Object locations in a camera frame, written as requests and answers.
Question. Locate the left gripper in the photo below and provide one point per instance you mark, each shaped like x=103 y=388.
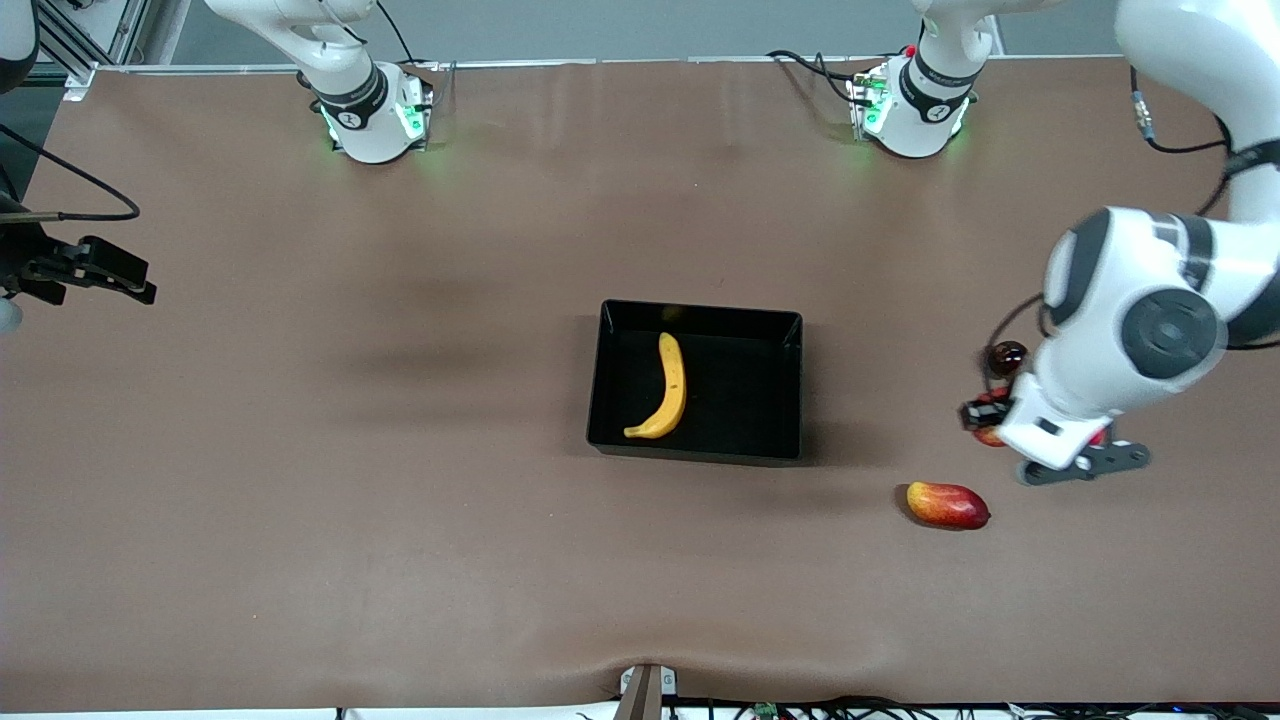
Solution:
x=977 y=413

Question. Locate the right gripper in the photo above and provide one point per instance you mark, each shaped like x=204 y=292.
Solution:
x=22 y=262

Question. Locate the small red yellow apple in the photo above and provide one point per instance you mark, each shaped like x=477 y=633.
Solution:
x=988 y=437

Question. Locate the black plastic box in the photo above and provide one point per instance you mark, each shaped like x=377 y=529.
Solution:
x=740 y=400

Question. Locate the yellow banana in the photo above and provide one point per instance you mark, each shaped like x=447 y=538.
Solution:
x=673 y=390

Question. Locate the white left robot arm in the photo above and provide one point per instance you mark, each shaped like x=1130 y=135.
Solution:
x=1170 y=330

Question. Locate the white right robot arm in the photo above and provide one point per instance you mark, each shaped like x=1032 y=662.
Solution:
x=365 y=110

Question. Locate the dark purple mangosteen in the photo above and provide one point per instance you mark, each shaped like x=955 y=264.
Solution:
x=1008 y=356

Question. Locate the red yellow mango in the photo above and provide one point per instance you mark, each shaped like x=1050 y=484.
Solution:
x=948 y=505

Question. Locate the brown table cover mat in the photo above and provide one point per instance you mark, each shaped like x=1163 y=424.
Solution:
x=400 y=550

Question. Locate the aluminium frame profile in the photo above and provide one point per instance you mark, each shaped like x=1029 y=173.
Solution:
x=80 y=45

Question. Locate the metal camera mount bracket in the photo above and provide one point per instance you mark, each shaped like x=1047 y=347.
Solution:
x=645 y=695

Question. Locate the silver table edge rail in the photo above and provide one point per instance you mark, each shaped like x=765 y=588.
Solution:
x=520 y=64

